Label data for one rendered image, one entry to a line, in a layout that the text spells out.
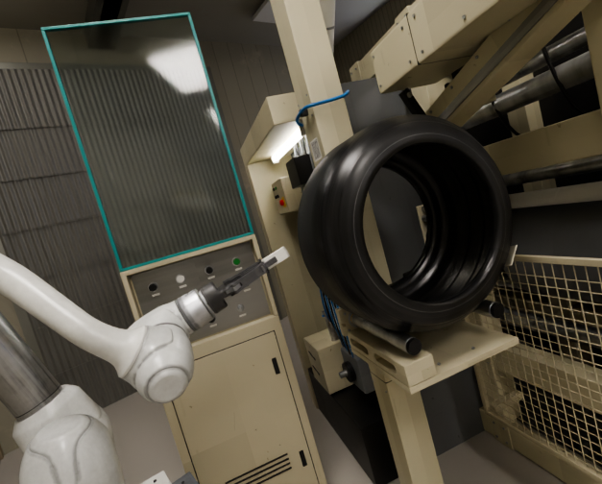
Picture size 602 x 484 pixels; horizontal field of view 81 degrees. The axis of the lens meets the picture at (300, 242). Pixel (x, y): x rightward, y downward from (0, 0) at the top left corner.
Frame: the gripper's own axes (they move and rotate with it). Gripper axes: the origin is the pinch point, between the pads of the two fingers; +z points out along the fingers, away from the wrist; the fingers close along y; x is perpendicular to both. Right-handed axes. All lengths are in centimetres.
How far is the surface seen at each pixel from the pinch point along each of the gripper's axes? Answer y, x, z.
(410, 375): -11.7, 42.3, 12.4
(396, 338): -6.1, 35.2, 15.9
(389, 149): -12.7, -9.8, 36.0
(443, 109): 11, -10, 77
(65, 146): 301, -153, -71
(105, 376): 290, 56, -156
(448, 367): -11, 49, 23
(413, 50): 2, -30, 68
